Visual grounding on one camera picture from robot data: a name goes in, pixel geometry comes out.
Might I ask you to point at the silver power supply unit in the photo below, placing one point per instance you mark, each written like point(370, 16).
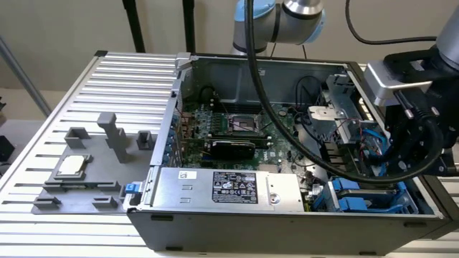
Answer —
point(201, 193)

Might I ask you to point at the small silver heat sink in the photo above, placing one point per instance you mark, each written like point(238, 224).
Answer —
point(269, 168)

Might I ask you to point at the CPU socket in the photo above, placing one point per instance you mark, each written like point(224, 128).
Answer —
point(244, 123)

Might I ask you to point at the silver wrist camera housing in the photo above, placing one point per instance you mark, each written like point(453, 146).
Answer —
point(381, 78)

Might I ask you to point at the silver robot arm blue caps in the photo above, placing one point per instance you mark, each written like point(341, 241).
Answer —
point(298, 21)

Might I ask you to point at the blue case latch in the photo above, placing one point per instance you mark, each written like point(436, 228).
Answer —
point(133, 187)

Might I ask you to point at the blue disk caddy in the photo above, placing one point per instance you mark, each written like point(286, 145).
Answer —
point(353, 205)

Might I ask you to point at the grey parts rack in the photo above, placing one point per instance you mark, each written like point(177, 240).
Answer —
point(107, 172)

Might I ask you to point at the black stand pole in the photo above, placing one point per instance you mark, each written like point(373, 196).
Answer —
point(189, 27)
point(134, 27)

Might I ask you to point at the black graphics card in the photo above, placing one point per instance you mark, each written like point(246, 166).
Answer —
point(232, 150)

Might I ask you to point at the silver slanted pole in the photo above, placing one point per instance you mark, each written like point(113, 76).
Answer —
point(25, 78)

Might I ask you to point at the black RAM slot bank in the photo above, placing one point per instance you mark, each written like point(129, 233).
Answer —
point(237, 136)
point(241, 107)

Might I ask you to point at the silver CPU chip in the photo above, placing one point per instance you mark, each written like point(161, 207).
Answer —
point(71, 164)

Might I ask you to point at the hard disk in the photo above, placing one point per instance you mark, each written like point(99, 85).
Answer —
point(366, 192)

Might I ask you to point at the black open PC case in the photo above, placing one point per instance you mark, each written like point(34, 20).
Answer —
point(252, 231)

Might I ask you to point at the green motherboard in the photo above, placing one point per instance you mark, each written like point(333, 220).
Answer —
point(284, 142)

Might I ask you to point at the metal disk bay cage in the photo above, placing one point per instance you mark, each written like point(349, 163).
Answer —
point(345, 107)

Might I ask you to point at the black box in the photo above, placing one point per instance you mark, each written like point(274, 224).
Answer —
point(6, 149)

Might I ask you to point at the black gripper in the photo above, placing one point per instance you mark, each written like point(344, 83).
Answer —
point(449, 121)

